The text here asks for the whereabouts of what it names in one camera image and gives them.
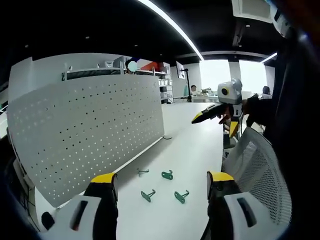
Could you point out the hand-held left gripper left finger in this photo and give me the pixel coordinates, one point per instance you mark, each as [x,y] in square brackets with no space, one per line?
[75,217]

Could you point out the white mesh office chair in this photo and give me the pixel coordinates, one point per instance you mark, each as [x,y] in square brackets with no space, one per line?
[260,175]

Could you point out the white perforated mounting plate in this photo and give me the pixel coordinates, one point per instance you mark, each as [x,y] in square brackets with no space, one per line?
[87,130]

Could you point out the mounting plate foot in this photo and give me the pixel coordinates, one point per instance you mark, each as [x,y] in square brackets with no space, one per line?
[167,137]

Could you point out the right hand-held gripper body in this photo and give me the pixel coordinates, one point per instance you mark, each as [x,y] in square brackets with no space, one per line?
[231,92]

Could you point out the green hook assembly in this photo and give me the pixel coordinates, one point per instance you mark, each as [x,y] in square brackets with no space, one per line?
[180,196]
[143,172]
[167,175]
[146,196]

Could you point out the white ceiling air conditioner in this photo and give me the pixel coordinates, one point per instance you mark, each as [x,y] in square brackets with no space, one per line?
[250,8]

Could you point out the black tripod stand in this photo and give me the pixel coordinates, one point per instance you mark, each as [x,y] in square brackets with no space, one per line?
[188,87]

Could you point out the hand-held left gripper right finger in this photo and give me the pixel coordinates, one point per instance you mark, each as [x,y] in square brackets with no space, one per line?
[232,217]

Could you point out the white desk partition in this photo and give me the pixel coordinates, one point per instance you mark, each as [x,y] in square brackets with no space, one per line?
[37,72]

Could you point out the long ceiling light strip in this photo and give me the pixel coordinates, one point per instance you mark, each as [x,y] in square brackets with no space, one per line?
[172,25]

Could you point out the white storage shelf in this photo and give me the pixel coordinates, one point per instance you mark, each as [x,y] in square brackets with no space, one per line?
[165,83]

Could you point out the person's right hand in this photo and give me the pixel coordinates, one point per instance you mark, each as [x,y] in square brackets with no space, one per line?
[224,116]

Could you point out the person's dark clothing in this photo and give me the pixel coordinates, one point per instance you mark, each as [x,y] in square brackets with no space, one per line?
[297,112]

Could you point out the white chest-worn device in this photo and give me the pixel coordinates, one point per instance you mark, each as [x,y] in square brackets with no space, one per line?
[281,20]

